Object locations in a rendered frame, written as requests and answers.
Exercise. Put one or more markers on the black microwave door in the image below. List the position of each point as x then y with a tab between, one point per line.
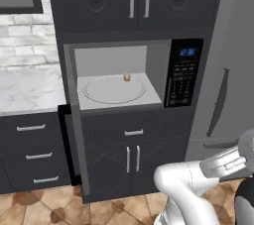
75	130

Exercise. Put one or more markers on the dark drawer under microwave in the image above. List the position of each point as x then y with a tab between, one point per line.
105	131

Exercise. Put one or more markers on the grey round turntable plate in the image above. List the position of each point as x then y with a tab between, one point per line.
112	91

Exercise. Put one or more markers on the dark lower cupboard door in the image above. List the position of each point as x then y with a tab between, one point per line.
158	159
105	169

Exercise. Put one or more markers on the black microwave oven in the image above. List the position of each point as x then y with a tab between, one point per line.
185	70

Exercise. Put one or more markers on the grey fridge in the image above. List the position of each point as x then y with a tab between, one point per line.
231	37

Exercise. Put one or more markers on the dark tall cupboard frame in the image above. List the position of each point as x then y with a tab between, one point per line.
132	35

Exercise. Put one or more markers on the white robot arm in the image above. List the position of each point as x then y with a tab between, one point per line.
185	189

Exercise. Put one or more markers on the brown egg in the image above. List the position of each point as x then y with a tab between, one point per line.
127	77

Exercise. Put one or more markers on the dark upper cupboard door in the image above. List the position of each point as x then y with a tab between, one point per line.
92	1
182	1

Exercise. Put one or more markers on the dark counter drawer front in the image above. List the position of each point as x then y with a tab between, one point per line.
23	181
13	156
49	133

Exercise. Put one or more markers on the dark narrow cupboard door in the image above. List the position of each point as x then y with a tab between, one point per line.
5	179

